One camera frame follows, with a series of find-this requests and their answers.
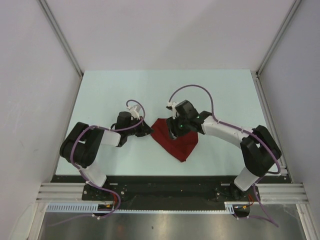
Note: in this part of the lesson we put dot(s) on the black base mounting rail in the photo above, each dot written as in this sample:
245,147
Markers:
175,193

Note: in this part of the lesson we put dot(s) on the right aluminium table rail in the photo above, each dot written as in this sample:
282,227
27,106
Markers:
302,211

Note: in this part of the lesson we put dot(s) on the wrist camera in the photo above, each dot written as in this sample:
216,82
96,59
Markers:
172,107
134,111

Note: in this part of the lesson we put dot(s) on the red cloth napkin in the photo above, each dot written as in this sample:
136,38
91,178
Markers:
179,148

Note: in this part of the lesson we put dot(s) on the aluminium frame post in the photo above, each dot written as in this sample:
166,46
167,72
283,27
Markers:
279,35
55,26

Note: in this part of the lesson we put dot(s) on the front aluminium frame rail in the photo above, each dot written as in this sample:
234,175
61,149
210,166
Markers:
60,193

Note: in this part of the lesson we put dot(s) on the right aluminium frame post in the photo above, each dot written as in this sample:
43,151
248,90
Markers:
279,35

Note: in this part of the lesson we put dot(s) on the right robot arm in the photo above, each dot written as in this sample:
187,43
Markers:
259,149

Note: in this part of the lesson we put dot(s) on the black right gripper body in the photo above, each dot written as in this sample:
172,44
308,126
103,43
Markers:
179,124

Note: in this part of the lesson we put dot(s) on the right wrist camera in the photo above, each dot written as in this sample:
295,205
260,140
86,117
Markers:
172,107

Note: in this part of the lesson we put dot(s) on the left aluminium frame post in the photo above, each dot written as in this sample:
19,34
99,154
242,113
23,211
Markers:
55,26

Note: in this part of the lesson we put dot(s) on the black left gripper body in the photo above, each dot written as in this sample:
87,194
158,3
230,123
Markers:
134,130

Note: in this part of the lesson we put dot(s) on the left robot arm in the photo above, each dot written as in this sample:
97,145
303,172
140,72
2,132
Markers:
81,146

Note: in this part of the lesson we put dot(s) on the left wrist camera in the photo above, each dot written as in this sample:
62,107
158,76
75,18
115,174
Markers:
134,111

